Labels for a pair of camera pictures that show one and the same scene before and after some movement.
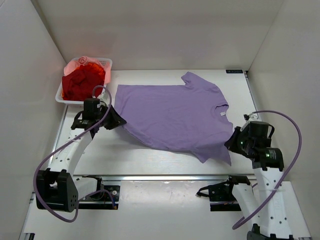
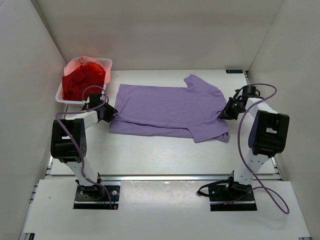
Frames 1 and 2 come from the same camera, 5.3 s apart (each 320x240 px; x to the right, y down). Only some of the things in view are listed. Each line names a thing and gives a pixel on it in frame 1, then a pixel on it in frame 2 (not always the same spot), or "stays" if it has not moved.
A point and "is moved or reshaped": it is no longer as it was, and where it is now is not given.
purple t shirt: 193,118 is moved or reshaped
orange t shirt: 91,67 stays
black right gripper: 231,143 → 227,114
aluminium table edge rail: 188,178 stays
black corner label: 234,71 stays
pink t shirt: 83,60 stays
